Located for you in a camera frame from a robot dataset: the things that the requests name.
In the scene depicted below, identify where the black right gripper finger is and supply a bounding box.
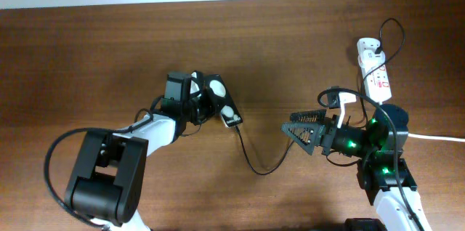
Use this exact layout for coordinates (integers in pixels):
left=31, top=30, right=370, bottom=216
left=290, top=109, right=326, bottom=123
left=281, top=122, right=326, bottom=155

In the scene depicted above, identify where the black charger cable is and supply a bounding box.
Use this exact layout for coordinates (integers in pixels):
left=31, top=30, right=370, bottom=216
left=234, top=17, right=406, bottom=177

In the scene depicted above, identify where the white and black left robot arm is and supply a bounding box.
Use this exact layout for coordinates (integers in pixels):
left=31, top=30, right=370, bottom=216
left=59, top=71, right=241, bottom=230

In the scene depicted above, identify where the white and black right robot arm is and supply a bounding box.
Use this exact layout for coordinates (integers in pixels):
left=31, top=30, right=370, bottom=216
left=281, top=104, right=431, bottom=230

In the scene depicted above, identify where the white usb charger adapter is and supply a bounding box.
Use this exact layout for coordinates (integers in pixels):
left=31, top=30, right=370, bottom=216
left=358, top=49, right=386, bottom=69

